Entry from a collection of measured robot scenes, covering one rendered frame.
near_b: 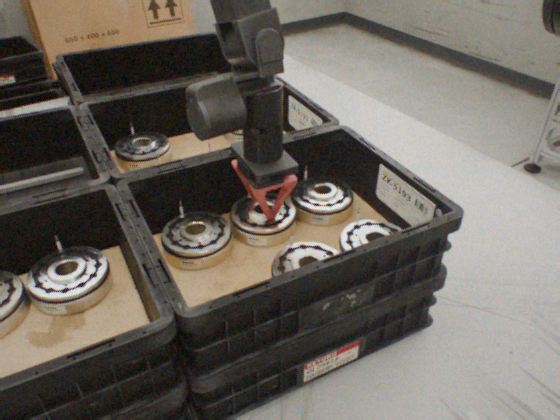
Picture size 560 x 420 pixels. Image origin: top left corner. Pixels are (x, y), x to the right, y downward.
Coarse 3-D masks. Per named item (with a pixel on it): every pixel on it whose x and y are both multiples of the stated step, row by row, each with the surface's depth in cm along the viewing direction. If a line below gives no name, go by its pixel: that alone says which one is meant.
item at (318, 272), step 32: (224, 160) 77; (384, 160) 76; (128, 192) 69; (448, 224) 64; (160, 256) 58; (352, 256) 58; (384, 256) 61; (256, 288) 54; (288, 288) 56; (192, 320) 51; (224, 320) 53
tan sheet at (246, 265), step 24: (360, 216) 81; (288, 240) 76; (312, 240) 76; (336, 240) 76; (168, 264) 72; (240, 264) 72; (264, 264) 72; (192, 288) 68; (216, 288) 68; (240, 288) 68
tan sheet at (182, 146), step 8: (176, 136) 103; (184, 136) 103; (192, 136) 103; (176, 144) 101; (184, 144) 101; (192, 144) 101; (200, 144) 101; (216, 144) 101; (224, 144) 101; (112, 152) 98; (176, 152) 98; (184, 152) 98; (192, 152) 98; (200, 152) 98; (120, 168) 93
